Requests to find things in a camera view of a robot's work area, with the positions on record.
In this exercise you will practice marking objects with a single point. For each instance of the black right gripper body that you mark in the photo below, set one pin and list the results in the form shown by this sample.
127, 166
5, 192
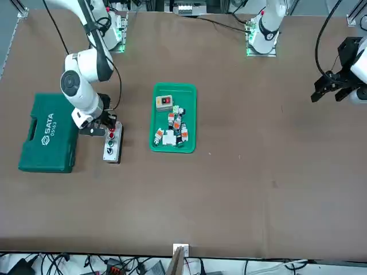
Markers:
105, 104

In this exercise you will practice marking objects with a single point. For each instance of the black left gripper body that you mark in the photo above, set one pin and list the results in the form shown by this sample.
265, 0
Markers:
348, 54

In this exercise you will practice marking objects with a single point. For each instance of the white button box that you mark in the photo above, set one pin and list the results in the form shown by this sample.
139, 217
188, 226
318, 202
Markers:
112, 157

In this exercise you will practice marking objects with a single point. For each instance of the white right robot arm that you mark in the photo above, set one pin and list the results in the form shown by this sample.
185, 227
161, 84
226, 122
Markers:
83, 94

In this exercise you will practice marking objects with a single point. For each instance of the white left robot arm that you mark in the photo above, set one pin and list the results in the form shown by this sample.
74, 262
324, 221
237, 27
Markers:
266, 28

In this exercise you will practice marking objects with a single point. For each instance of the black box red display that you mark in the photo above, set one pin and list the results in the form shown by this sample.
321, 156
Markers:
114, 266

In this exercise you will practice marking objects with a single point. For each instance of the orange white contact block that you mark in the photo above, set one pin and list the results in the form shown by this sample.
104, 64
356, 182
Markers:
184, 132
171, 117
177, 122
158, 137

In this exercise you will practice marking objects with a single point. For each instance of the green SATA tool case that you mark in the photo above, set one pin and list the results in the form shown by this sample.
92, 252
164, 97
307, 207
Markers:
46, 154

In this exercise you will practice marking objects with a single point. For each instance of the white circuit breaker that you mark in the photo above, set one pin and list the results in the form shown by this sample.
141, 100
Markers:
169, 139

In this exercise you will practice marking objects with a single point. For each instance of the green white contact block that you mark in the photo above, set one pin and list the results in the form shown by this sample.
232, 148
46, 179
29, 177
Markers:
176, 109

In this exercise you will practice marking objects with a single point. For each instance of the small black component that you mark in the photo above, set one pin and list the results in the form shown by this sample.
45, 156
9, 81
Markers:
183, 111
179, 141

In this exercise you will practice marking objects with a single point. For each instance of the green plastic tray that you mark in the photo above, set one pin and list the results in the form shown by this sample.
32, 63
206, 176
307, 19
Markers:
186, 94

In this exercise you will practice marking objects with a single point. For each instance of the white power strip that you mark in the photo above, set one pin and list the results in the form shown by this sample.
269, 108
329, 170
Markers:
189, 9

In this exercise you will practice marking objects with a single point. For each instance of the white paper label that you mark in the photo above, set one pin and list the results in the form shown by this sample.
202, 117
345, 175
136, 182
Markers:
185, 248

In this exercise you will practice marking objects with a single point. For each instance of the grey power adapter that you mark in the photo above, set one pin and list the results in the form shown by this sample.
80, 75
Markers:
157, 268

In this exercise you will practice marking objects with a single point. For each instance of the brown cardboard piece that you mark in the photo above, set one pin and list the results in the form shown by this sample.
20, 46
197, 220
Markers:
176, 262

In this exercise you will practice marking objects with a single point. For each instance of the black power adapter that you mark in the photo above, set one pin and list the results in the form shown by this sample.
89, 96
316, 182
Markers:
15, 267

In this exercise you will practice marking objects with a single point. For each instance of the aluminium frame bracket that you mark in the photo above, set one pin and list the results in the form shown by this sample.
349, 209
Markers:
357, 14
23, 12

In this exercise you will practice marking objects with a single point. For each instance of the grey switch box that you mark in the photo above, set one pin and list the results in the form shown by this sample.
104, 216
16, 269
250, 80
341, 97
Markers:
164, 103

